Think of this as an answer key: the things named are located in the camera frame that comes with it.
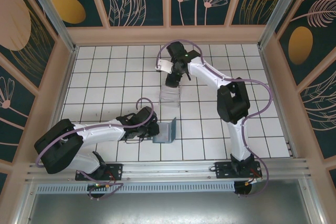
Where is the blue card holder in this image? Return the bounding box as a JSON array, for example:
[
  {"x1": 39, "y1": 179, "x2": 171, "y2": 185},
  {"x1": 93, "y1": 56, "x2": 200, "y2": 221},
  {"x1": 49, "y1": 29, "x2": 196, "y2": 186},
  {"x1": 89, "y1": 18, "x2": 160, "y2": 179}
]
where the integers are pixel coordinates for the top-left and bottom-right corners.
[{"x1": 152, "y1": 117, "x2": 177, "y2": 145}]

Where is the clear plastic box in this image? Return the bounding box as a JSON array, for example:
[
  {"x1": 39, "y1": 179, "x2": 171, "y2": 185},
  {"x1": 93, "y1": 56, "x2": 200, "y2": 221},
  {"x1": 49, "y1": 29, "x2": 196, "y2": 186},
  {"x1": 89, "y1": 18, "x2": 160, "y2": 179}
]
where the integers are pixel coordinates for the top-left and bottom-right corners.
[{"x1": 159, "y1": 84, "x2": 184, "y2": 109}]

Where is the grey metal sheet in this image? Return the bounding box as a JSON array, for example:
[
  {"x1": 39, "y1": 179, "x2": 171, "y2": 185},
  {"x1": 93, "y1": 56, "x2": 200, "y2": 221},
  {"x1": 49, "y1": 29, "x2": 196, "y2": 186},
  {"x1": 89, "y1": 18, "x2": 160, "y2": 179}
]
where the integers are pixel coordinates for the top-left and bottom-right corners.
[{"x1": 14, "y1": 178, "x2": 325, "y2": 224}]

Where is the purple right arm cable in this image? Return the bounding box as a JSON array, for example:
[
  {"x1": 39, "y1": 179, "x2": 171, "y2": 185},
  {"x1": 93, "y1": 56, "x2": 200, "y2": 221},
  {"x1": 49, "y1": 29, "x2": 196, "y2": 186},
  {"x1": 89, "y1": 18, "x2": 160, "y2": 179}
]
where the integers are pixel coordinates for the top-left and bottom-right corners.
[{"x1": 156, "y1": 39, "x2": 274, "y2": 198}]

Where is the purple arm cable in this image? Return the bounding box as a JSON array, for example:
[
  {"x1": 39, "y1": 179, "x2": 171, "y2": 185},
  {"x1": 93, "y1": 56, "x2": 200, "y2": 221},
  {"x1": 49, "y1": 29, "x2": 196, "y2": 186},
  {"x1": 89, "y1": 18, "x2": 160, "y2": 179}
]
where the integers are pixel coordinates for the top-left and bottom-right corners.
[
  {"x1": 35, "y1": 97, "x2": 158, "y2": 201},
  {"x1": 156, "y1": 39, "x2": 274, "y2": 198}
]

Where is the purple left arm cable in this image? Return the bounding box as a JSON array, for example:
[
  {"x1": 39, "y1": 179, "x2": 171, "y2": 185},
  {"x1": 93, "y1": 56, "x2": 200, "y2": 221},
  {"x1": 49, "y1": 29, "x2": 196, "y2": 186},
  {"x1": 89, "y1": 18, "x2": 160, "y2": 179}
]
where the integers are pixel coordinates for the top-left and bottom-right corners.
[{"x1": 35, "y1": 97, "x2": 158, "y2": 201}]

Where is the long aluminium mounting rail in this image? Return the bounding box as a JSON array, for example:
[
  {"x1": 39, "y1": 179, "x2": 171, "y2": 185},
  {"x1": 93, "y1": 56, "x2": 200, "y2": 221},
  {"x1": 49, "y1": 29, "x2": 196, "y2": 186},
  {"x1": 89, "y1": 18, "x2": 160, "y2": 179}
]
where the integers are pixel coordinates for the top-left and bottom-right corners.
[{"x1": 25, "y1": 157, "x2": 313, "y2": 183}]

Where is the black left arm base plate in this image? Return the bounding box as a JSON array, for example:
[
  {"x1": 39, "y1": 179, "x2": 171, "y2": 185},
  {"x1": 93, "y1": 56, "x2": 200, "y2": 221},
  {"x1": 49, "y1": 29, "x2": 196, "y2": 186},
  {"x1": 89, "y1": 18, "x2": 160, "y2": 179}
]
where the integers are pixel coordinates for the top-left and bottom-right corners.
[{"x1": 75, "y1": 163, "x2": 123, "y2": 182}]

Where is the slotted grey cable duct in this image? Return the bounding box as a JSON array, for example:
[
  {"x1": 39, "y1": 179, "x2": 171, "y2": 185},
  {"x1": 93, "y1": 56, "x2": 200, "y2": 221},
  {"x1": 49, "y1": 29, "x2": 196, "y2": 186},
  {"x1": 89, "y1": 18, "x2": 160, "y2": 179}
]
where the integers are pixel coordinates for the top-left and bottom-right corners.
[{"x1": 36, "y1": 182, "x2": 236, "y2": 193}]

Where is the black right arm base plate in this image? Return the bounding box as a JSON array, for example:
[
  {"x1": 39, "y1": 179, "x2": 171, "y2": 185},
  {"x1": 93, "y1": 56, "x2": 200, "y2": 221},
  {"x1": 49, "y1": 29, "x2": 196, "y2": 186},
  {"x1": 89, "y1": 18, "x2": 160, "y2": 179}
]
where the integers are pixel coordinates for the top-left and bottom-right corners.
[{"x1": 214, "y1": 161, "x2": 263, "y2": 180}]

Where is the aluminium side rail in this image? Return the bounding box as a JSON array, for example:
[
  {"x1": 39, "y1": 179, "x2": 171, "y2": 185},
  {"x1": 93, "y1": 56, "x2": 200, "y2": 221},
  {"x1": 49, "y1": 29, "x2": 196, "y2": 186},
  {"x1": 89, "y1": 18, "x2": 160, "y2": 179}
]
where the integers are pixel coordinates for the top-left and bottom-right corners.
[
  {"x1": 259, "y1": 47, "x2": 299, "y2": 158},
  {"x1": 39, "y1": 47, "x2": 79, "y2": 163}
]

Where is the aluminium corner post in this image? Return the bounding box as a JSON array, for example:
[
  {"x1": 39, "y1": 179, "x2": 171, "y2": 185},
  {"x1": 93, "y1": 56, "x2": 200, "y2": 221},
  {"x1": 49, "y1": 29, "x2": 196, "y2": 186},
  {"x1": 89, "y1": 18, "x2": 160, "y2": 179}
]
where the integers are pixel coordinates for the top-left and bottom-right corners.
[
  {"x1": 22, "y1": 0, "x2": 79, "y2": 54},
  {"x1": 258, "y1": 0, "x2": 313, "y2": 49}
]

